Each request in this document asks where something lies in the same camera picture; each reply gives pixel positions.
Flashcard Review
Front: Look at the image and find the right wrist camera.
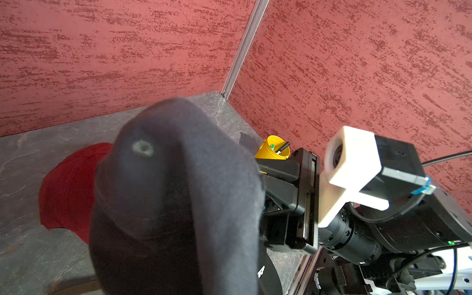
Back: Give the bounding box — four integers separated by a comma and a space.
318, 126, 436, 228

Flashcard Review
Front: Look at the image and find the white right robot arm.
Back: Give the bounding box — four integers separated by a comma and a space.
258, 143, 472, 294

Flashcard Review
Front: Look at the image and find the black marker in cup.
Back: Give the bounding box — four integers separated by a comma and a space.
276, 141, 291, 154

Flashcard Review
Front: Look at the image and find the dark red baseball cap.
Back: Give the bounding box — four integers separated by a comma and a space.
38, 143, 113, 243

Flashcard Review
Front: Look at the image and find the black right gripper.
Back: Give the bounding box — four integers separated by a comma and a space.
257, 148, 320, 254

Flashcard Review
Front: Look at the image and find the grey baseball cap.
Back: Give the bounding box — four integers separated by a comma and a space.
89, 98, 265, 295

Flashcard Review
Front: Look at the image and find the right rear aluminium corner post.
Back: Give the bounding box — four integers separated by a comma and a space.
221, 0, 270, 101

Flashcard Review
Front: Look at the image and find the brown baseball cap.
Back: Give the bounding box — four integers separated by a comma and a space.
48, 280, 102, 295

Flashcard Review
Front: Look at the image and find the black baseball cap letter R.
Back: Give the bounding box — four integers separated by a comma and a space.
257, 241, 283, 295

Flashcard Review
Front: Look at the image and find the yellow plastic cup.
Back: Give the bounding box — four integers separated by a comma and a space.
255, 135, 291, 160

